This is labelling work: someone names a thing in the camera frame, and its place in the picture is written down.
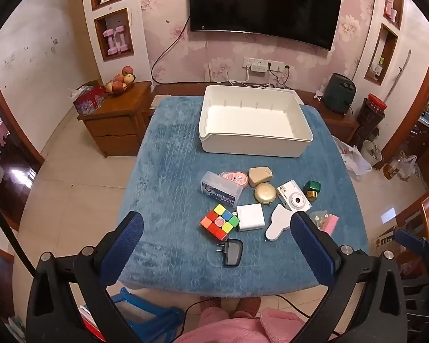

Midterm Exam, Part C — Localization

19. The brown fuzzy slipper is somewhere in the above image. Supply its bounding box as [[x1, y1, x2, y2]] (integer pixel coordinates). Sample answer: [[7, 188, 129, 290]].
[[236, 298, 260, 315], [200, 296, 222, 310]]

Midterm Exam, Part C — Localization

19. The black television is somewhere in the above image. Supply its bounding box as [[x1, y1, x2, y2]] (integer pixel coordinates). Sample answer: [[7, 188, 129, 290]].
[[189, 0, 344, 51]]

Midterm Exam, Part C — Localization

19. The thick black cable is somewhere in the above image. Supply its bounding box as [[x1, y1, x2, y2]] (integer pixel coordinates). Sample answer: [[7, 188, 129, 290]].
[[0, 195, 36, 276]]

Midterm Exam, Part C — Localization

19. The clear plastic case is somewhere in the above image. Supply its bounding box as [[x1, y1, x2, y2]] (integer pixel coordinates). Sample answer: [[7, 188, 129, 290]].
[[200, 171, 244, 206]]

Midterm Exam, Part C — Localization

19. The clear packet with pink card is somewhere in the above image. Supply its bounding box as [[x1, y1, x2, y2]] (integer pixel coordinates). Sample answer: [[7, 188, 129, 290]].
[[309, 211, 339, 236]]

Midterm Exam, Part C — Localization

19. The paper sheet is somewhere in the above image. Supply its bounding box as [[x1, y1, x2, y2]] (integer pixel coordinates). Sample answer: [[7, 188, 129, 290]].
[[149, 95, 171, 111]]

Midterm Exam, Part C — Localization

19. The white plastic bag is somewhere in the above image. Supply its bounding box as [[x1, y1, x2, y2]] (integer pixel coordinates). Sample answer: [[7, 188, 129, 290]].
[[331, 136, 373, 176]]

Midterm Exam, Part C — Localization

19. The pink correction tape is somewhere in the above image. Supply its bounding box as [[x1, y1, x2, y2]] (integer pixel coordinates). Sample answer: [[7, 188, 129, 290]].
[[218, 171, 248, 188]]

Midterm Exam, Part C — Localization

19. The thin black cable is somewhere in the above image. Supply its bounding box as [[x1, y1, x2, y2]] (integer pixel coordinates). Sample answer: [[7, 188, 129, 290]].
[[183, 294, 310, 324]]

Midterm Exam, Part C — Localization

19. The red printed tin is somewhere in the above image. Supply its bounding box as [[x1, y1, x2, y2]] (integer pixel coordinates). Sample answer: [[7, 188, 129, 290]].
[[69, 80, 106, 114]]

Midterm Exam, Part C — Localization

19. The pink fleece robe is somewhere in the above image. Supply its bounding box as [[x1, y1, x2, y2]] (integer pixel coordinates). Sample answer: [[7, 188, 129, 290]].
[[173, 298, 340, 343]]

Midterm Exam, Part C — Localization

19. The multicoloured puzzle cube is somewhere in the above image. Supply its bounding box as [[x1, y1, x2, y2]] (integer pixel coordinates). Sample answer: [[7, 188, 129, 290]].
[[199, 204, 241, 234]]

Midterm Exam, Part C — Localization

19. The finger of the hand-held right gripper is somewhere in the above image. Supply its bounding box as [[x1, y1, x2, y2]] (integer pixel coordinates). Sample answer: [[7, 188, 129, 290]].
[[394, 228, 427, 257]]

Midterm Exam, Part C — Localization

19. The yellow oil bottle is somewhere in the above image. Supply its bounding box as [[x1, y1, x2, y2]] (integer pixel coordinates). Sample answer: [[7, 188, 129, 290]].
[[383, 152, 405, 180]]

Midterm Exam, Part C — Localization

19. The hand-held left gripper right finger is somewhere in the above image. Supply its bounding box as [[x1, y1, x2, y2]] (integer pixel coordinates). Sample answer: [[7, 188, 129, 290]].
[[289, 212, 408, 343]]

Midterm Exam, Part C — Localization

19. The white cloud-shaped board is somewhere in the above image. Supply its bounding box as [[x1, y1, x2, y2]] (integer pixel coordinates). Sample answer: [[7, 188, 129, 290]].
[[265, 204, 297, 241]]

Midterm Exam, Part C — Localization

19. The white compact camera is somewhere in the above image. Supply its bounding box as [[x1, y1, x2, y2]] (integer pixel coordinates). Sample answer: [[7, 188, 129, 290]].
[[276, 180, 312, 212]]

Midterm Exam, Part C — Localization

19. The wooden side cabinet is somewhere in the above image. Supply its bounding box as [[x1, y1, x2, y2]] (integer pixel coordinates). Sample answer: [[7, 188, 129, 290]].
[[77, 81, 153, 158]]

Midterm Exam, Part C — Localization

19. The white charger block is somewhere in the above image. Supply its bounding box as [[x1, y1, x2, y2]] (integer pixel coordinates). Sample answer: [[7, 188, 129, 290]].
[[236, 204, 265, 232]]

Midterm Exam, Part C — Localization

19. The black charger plug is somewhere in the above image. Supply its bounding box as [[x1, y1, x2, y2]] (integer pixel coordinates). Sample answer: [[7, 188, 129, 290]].
[[216, 238, 244, 267]]

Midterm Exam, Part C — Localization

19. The green and gold bottle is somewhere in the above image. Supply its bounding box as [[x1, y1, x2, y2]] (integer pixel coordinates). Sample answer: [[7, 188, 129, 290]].
[[303, 180, 321, 201]]

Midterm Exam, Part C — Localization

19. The black television cable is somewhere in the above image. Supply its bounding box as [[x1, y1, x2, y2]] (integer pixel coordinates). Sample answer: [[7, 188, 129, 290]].
[[151, 16, 191, 81]]

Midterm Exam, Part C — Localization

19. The white bucket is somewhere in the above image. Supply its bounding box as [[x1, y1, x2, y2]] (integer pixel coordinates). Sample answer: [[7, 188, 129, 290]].
[[361, 139, 383, 161]]

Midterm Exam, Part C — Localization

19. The gold round compact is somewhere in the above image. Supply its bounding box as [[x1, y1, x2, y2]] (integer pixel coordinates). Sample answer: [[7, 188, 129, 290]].
[[254, 182, 280, 206]]

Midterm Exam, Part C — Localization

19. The white charging cable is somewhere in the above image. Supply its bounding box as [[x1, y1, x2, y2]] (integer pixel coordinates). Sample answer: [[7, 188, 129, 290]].
[[222, 69, 294, 89]]

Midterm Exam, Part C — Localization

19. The blue plastic stool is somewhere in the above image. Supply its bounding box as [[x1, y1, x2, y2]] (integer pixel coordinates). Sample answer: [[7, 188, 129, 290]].
[[107, 286, 184, 333]]

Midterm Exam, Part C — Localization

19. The beige cardboard box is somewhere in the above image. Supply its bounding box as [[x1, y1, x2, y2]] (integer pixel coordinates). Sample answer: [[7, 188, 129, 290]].
[[248, 166, 273, 188]]

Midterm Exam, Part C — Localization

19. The pink dumbbell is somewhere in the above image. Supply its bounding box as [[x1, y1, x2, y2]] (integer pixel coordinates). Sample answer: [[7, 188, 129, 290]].
[[103, 29, 118, 56], [115, 26, 128, 52]]

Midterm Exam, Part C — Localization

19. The red lidded jar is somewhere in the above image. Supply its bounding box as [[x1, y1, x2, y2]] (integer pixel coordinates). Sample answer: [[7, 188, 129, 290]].
[[366, 93, 387, 112]]

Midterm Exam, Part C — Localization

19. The white wall power strip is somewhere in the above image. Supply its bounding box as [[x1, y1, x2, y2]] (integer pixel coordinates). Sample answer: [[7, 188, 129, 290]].
[[242, 57, 285, 73]]

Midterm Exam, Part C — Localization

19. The white plastic storage bin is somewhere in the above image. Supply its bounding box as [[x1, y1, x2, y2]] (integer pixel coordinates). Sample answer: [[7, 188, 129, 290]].
[[198, 85, 314, 158]]

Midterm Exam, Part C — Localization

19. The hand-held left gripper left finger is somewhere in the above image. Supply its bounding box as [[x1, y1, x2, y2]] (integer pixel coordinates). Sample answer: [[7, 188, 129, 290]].
[[26, 211, 144, 343]]

